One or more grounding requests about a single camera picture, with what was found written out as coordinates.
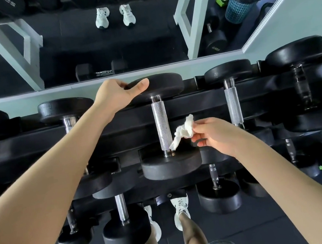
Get person's left hand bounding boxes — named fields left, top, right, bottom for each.
left=90, top=73, right=155, bottom=125

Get person's right hand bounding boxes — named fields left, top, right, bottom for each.
left=188, top=111, right=253, bottom=164

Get white wet wipe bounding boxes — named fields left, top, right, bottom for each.
left=164, top=114, right=199, bottom=152

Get black dumbbell thick chrome handle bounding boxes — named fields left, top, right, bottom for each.
left=123, top=69, right=205, bottom=185
left=203, top=56, right=276, bottom=155
left=37, top=93, right=117, bottom=204

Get person's left forearm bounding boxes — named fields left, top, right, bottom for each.
left=0, top=102, right=137, bottom=244

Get person's right forearm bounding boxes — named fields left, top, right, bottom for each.
left=232, top=125, right=322, bottom=244

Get medium black dumbbell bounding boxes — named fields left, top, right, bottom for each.
left=237, top=166, right=269, bottom=202
left=193, top=160, right=245, bottom=219

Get person's right white sneaker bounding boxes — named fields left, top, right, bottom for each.
left=170, top=195, right=194, bottom=233

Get person's white sneaker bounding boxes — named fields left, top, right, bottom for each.
left=170, top=195, right=194, bottom=233
left=144, top=204, right=163, bottom=244

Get black dumbbell rack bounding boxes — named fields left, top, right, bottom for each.
left=0, top=52, right=322, bottom=235

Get person's right leg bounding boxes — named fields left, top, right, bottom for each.
left=178, top=210, right=208, bottom=244

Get person's left white sneaker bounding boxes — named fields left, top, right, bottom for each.
left=144, top=204, right=163, bottom=244

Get large black dumbbell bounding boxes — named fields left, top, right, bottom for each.
left=53, top=205, right=95, bottom=244
left=90, top=167, right=154, bottom=244

